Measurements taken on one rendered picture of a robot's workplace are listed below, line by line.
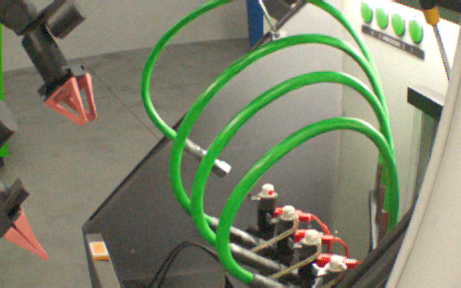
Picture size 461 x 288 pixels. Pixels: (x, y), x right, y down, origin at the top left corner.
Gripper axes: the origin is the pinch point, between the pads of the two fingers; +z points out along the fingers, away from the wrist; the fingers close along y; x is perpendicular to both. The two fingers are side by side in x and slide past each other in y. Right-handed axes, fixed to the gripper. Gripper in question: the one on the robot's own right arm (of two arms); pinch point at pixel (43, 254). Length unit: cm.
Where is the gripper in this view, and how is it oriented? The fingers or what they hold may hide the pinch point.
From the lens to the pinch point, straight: 86.0
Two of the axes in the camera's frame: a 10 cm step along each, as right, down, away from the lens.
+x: -3.9, -0.8, 9.2
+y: 6.8, -6.9, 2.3
